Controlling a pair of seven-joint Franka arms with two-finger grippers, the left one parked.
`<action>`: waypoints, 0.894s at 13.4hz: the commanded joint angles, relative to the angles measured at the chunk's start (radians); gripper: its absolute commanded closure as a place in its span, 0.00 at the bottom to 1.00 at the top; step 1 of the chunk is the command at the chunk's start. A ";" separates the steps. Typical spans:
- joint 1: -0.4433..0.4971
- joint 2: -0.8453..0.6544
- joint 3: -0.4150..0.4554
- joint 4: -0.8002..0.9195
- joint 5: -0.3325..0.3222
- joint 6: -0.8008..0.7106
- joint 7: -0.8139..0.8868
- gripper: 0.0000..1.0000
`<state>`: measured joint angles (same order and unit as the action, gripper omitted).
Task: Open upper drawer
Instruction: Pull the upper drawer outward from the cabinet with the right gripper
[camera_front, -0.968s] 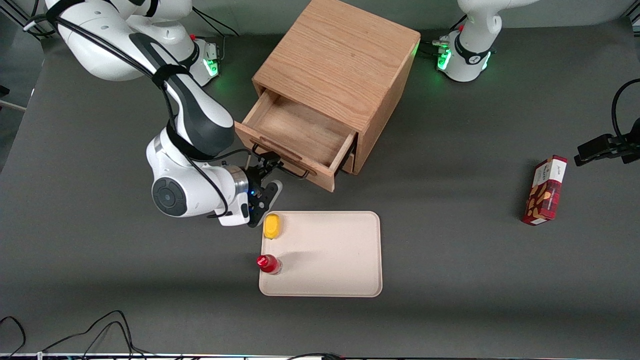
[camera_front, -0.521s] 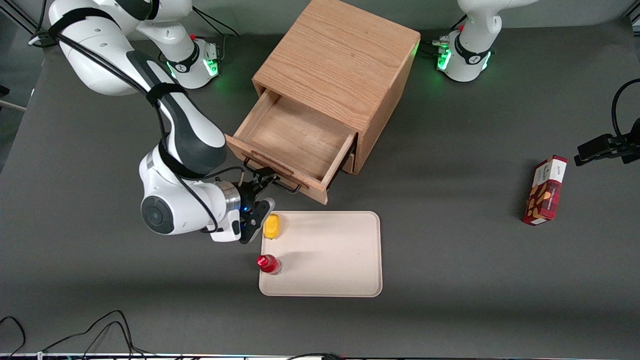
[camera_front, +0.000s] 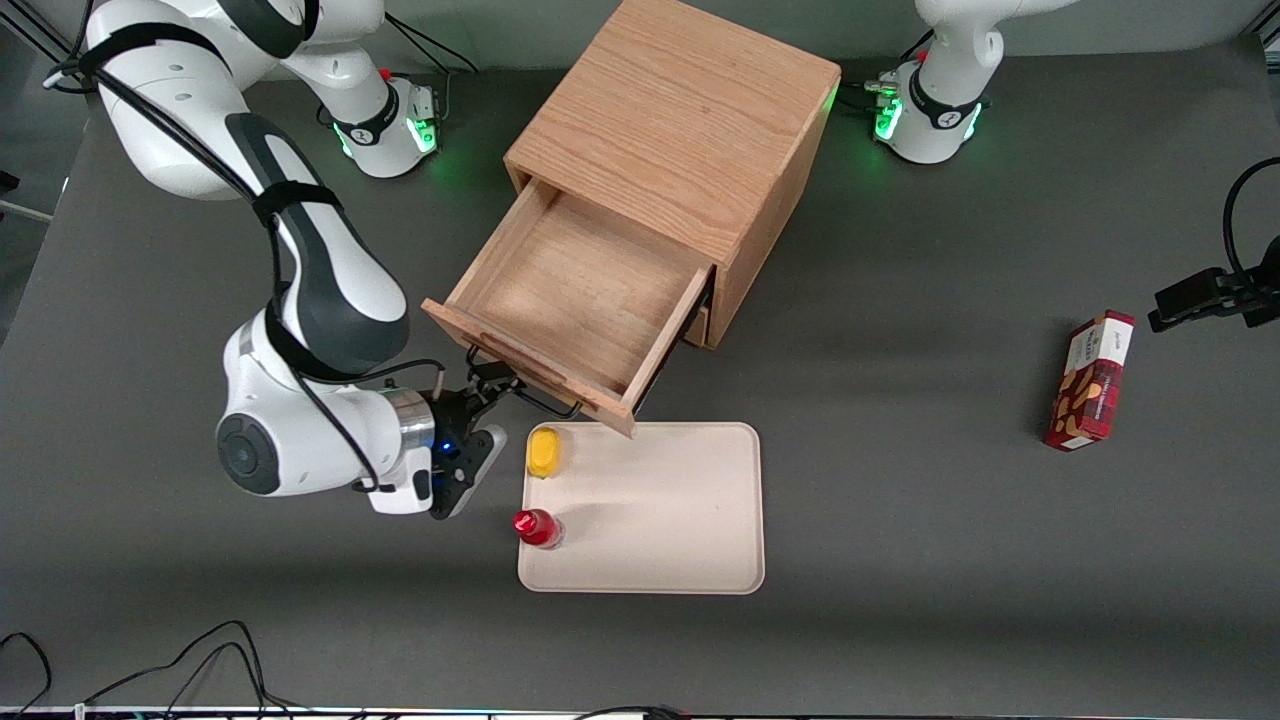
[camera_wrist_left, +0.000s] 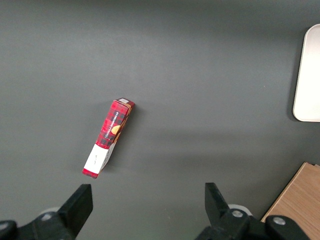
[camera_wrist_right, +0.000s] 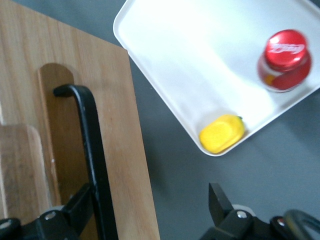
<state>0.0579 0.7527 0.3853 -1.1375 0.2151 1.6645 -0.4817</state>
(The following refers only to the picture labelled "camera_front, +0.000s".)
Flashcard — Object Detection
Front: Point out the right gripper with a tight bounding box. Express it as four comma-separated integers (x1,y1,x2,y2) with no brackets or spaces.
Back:
428,360,525,521

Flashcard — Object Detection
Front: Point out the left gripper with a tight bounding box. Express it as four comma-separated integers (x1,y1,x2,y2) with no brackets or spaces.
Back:
1147,238,1280,334

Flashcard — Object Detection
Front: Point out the black metal drawer handle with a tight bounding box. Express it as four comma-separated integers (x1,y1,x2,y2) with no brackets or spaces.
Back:
465,344,584,421

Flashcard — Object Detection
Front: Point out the oak drawer with long handle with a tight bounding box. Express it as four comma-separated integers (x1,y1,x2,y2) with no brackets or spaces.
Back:
421,178,715,439

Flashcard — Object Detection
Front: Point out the oak wooden drawer cabinet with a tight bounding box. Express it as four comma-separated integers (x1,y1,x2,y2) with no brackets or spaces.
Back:
503,0,842,351

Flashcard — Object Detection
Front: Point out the yellow plastic bottle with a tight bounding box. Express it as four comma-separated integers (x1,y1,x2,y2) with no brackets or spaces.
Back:
526,427,563,480

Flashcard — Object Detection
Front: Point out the red snack box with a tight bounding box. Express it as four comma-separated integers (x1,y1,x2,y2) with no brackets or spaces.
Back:
1043,310,1137,452

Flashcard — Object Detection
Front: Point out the red plastic bottle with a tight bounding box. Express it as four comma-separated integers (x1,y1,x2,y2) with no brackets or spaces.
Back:
513,508,564,550

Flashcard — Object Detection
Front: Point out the beige plastic tray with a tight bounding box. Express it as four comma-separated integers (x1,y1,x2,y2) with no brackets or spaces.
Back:
517,422,766,595

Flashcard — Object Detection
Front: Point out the black looped gripper cable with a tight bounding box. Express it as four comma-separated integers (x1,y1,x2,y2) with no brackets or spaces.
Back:
1224,157,1280,293

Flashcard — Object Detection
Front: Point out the black cable strapped on arm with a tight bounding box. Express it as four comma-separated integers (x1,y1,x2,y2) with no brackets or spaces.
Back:
44,0,446,493

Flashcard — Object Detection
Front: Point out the black base cable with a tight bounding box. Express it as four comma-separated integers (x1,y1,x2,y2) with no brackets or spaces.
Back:
840,28,937,113
382,16,480,125

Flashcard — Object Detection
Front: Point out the black floor cable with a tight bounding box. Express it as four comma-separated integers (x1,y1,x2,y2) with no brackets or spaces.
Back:
84,620,321,717
0,632,53,717

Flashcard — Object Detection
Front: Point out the aluminium frame profile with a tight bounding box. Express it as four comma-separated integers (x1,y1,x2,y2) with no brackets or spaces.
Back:
0,12,63,63

